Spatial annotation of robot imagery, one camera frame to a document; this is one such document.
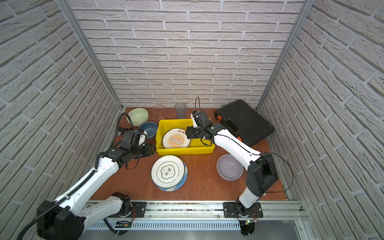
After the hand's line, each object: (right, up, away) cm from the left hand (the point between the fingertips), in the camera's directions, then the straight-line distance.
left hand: (154, 146), depth 81 cm
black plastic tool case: (+55, +15, +24) cm, 62 cm away
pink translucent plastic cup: (-3, +21, +22) cm, 30 cm away
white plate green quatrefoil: (+7, -16, +4) cm, 18 cm away
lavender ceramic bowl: (+43, -14, +5) cm, 45 cm away
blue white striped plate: (+14, -22, -1) cm, 26 cm away
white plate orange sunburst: (+9, +2, +20) cm, 22 cm away
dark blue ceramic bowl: (-9, +9, +22) cm, 26 cm away
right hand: (+20, +8, +2) cm, 22 cm away
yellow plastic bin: (+23, -2, +13) cm, 27 cm away
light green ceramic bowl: (-20, +18, +26) cm, 37 cm away
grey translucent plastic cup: (+12, +22, +27) cm, 37 cm away
